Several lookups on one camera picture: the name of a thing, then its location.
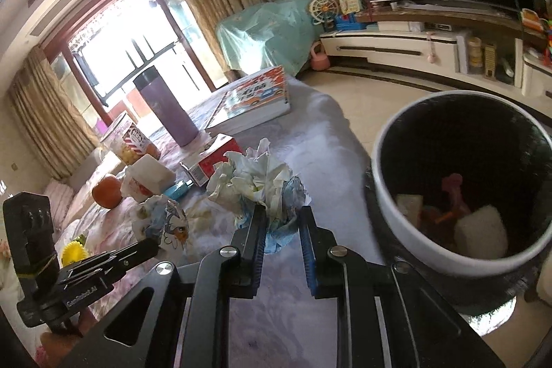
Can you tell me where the red apple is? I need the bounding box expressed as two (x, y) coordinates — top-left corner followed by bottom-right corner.
(92, 175), (122, 209)

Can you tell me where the clear popcorn tub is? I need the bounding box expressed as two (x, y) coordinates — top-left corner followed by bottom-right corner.
(100, 112), (161, 166)

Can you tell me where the yellow flower toy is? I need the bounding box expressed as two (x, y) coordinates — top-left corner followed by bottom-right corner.
(61, 235), (90, 267)

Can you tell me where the toy telephone board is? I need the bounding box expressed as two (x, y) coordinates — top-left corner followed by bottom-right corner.
(339, 0), (363, 15)

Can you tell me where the blue plastic wrapper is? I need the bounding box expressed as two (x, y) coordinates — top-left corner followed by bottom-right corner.
(163, 179), (195, 202)

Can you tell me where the white round trash bin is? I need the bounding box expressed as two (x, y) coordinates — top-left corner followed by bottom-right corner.
(366, 91), (551, 316)

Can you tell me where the white TV cabinet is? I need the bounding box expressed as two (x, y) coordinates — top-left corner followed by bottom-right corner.
(321, 10), (551, 115)

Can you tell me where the pink toy kettlebell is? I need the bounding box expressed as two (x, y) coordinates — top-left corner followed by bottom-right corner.
(310, 41), (331, 71)

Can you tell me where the purple thermos bottle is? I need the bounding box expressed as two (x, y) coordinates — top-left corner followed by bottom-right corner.
(133, 65), (199, 147)

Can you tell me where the cartoon print wrapper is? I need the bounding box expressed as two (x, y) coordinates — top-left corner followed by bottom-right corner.
(131, 195), (188, 262)

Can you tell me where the white paper bag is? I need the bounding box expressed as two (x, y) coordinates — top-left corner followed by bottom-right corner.
(121, 154), (176, 203)

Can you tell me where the toy ferris wheel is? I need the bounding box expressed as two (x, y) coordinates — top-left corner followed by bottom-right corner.
(309, 0), (339, 25)

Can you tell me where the teal cloth covered furniture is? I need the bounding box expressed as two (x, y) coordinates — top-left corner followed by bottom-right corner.
(216, 0), (323, 76)

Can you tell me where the red white carton box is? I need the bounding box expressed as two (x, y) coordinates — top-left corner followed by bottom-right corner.
(180, 133), (242, 187)

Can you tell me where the beige left curtain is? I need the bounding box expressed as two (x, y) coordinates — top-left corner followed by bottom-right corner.
(8, 46), (99, 181)

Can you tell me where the white tissue wad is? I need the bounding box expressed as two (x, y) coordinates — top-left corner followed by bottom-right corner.
(207, 138), (311, 254)

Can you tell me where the stack of children's books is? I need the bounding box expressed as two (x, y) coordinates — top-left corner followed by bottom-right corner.
(205, 65), (291, 136)

